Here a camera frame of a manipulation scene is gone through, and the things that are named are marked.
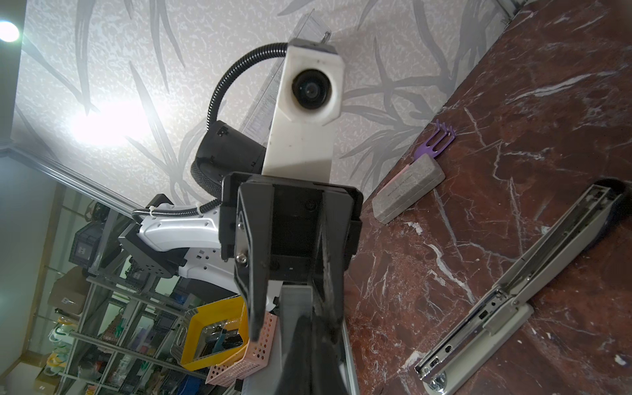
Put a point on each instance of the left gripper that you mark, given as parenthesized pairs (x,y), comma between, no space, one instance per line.
(289,230)

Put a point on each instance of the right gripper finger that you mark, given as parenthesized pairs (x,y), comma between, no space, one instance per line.
(297,312)

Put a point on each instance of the white black stapler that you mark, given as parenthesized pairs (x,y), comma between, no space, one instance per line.
(505,308)

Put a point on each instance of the pink perforated basket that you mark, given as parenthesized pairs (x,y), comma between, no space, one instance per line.
(251,359)

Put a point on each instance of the yellow plastic bin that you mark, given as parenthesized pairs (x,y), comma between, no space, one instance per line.
(210,334)

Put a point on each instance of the grey pad under tool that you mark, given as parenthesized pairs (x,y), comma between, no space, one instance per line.
(413,182)

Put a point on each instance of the purple plastic tool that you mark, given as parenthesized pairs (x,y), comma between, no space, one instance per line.
(442,136)

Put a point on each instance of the metal storage shelf rack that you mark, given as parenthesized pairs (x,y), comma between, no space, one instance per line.
(100,324)

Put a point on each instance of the aluminium front rail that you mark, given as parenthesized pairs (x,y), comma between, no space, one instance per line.
(348,364)

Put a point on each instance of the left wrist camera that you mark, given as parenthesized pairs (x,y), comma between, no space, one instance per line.
(309,100)

